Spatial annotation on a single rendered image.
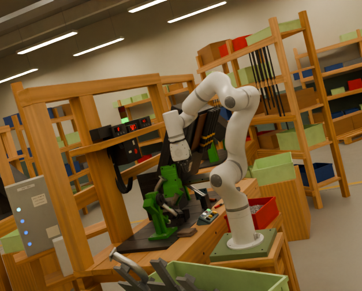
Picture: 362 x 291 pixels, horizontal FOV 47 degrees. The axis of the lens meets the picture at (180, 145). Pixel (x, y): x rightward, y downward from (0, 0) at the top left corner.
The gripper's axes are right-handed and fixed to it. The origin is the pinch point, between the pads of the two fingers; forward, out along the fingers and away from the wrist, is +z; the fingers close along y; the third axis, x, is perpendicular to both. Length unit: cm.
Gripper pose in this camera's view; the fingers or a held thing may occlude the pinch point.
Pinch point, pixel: (185, 168)
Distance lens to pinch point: 225.6
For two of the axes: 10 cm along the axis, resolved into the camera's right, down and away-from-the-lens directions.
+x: 4.2, -2.1, 8.8
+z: 2.7, 9.6, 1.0
